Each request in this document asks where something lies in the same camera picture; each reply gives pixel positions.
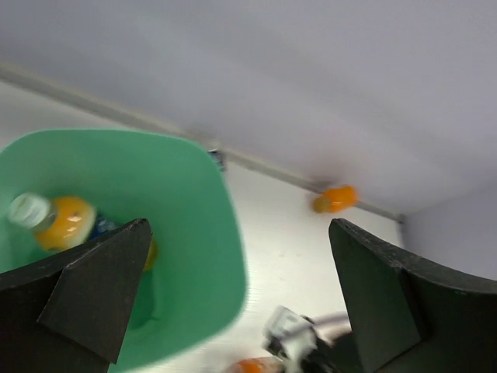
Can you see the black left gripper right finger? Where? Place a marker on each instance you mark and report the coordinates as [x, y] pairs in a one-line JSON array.
[[408, 313]]

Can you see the orange juice bottle blue label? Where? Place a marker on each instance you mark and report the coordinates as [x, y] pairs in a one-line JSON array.
[[61, 223]]

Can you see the clear bottle orange label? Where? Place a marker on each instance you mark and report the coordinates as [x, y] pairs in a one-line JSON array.
[[256, 365]]

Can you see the green plastic bin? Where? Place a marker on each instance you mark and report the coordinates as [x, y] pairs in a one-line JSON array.
[[193, 283]]

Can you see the clear Pepsi bottle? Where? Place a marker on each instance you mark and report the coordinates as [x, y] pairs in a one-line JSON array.
[[218, 156]]

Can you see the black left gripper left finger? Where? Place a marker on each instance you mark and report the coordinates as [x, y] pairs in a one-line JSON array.
[[70, 312]]

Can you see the amber ribbed orange bottle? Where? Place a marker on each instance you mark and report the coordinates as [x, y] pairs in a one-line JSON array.
[[335, 200]]

